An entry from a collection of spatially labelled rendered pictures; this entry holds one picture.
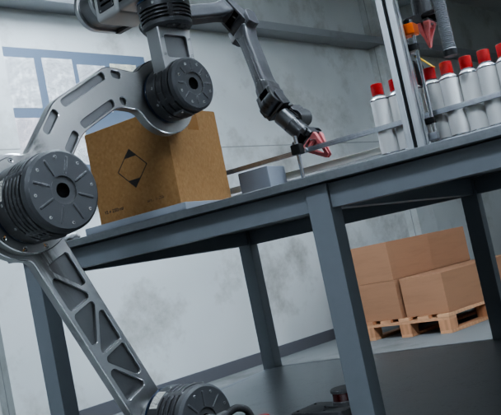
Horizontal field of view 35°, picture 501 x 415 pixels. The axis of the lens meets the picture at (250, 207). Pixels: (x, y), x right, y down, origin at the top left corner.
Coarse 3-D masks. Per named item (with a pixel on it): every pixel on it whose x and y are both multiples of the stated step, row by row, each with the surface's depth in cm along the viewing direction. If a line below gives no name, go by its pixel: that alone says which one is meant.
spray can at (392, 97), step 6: (390, 84) 222; (390, 90) 222; (390, 96) 221; (390, 102) 222; (396, 102) 220; (396, 108) 220; (396, 114) 220; (396, 120) 220; (402, 126) 219; (396, 132) 221; (402, 132) 219; (402, 138) 219; (402, 144) 219; (402, 150) 220
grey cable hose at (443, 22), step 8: (432, 0) 204; (440, 0) 203; (440, 8) 203; (440, 16) 203; (448, 16) 203; (440, 24) 203; (448, 24) 202; (440, 32) 203; (448, 32) 202; (448, 40) 202; (448, 48) 202; (456, 48) 202; (448, 56) 203
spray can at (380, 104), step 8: (376, 88) 223; (376, 96) 222; (384, 96) 222; (376, 104) 222; (384, 104) 221; (376, 112) 222; (384, 112) 221; (376, 120) 222; (384, 120) 221; (392, 120) 222; (392, 128) 221; (384, 136) 221; (392, 136) 221; (384, 144) 221; (392, 144) 220; (384, 152) 221; (392, 152) 220
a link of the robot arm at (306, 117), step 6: (276, 90) 241; (276, 96) 240; (282, 96) 240; (282, 102) 239; (288, 102) 241; (282, 108) 241; (288, 108) 244; (294, 108) 245; (300, 108) 247; (264, 114) 243; (300, 114) 242; (306, 114) 244; (270, 120) 243; (306, 120) 244
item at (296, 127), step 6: (294, 120) 237; (300, 120) 238; (288, 126) 237; (294, 126) 236; (300, 126) 236; (306, 126) 236; (288, 132) 238; (294, 132) 236; (300, 132) 233; (300, 138) 235
